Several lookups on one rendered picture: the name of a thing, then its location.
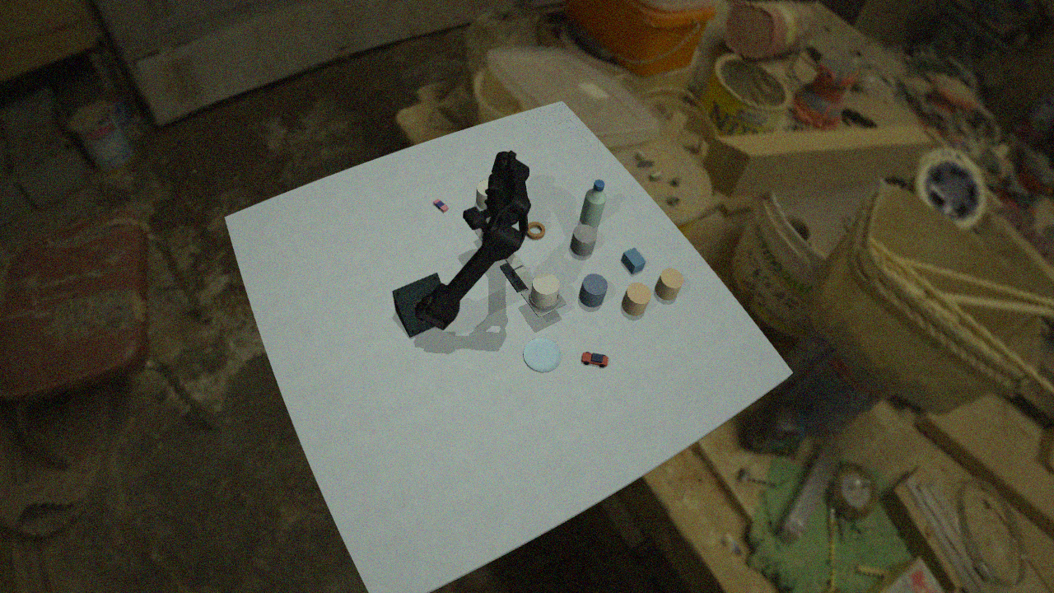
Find tan ring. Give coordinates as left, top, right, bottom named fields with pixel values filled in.
left=526, top=222, right=545, bottom=240

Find red toy car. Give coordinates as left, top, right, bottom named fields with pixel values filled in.
left=581, top=352, right=609, bottom=368

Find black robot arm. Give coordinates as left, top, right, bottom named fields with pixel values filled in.
left=412, top=151, right=531, bottom=331

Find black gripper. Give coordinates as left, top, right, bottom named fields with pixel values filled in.
left=463, top=189, right=506, bottom=233

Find dark blue cylinder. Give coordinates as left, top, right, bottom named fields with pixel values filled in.
left=579, top=273, right=608, bottom=307

